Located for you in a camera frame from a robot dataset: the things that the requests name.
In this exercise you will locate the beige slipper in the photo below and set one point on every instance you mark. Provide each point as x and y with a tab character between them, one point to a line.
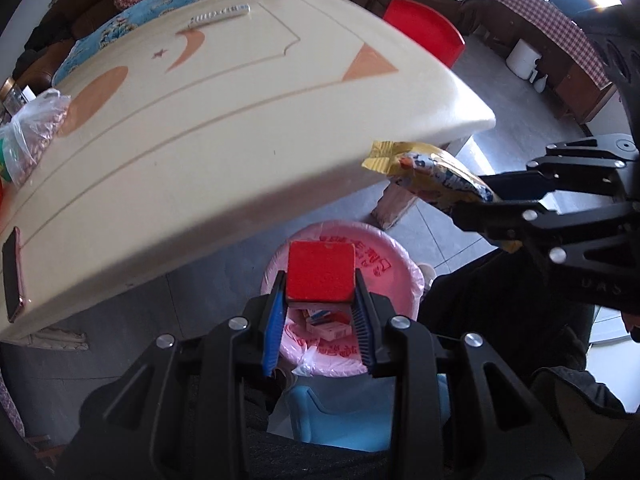
428	275

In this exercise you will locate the white bucket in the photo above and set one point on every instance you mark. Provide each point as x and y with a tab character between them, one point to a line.
521	60

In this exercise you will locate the bin with pink bag liner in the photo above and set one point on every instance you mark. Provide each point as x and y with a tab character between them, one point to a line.
395	280

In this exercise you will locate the red box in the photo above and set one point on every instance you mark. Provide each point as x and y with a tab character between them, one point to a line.
320	270

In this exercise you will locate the brown leather sofa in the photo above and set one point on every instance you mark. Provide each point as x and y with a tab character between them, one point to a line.
90	0

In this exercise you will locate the blue printed blanket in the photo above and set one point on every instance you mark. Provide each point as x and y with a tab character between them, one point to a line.
145	15

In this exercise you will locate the yellow snack packet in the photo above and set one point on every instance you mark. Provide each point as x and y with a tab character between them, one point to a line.
440	175

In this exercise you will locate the person's dark trousers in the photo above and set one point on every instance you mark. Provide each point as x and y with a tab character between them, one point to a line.
500	310

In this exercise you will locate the light blue plastic stool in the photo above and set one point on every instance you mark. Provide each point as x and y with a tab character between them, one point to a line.
345	420

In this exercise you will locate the clear plastic bag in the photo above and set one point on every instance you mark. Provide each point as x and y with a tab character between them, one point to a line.
37	130

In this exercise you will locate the white shoes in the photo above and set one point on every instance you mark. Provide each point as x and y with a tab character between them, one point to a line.
57	338

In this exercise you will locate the brown cardboard box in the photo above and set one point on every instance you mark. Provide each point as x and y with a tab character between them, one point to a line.
395	205

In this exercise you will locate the white and red carton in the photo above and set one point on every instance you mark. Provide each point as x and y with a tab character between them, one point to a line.
327	331

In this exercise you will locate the phone with pink case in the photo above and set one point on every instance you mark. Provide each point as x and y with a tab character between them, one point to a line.
12	275

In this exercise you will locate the white and blue carton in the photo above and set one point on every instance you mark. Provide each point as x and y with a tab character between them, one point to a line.
320	316

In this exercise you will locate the red plastic stool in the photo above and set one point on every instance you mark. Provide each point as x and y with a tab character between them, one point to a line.
425	30

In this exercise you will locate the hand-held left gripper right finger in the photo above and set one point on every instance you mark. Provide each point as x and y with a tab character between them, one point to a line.
362	330

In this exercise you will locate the brown wooden cabinet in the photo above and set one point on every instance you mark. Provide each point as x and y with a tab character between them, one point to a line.
565	80

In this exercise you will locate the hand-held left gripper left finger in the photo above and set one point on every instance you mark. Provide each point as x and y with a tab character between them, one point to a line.
272	325

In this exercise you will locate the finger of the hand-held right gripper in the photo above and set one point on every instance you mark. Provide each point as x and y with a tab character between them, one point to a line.
530	187
500	220

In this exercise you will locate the red checkered cloth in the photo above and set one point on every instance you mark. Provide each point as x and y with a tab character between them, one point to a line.
550	20

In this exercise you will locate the cream plastic table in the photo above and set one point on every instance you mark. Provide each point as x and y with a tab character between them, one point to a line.
225	150

